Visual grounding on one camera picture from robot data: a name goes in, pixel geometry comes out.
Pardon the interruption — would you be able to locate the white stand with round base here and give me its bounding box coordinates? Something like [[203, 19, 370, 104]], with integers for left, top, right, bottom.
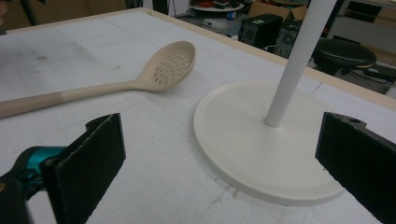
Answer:
[[192, 0, 346, 207]]

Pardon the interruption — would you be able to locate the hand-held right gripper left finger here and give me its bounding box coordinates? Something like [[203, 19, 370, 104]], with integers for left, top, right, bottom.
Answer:
[[41, 112, 127, 224]]

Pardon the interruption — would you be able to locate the beige slotted spoon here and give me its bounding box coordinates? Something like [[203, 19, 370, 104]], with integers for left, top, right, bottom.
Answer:
[[0, 40, 197, 119]]

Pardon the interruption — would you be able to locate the white cabinet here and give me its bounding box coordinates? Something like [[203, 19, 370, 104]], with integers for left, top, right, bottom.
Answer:
[[326, 0, 396, 54]]

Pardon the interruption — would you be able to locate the black computer case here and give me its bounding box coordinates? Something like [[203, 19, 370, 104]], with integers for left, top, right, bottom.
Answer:
[[274, 19, 303, 59]]

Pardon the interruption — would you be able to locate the teal and black tool handle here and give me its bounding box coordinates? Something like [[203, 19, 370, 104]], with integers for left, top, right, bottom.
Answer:
[[0, 146, 67, 224]]

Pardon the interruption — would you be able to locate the round white table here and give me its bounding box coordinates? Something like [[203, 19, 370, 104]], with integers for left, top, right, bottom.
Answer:
[[189, 2, 246, 13]]

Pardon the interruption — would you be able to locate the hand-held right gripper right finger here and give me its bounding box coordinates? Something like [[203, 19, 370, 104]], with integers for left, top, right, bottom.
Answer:
[[315, 111, 396, 224]]

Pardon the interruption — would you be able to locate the black round stool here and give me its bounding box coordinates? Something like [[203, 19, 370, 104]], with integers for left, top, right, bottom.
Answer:
[[311, 37, 377, 77]]

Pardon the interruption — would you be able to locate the brown cardboard box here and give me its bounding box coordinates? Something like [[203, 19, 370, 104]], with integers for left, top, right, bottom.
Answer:
[[247, 0, 308, 21]]

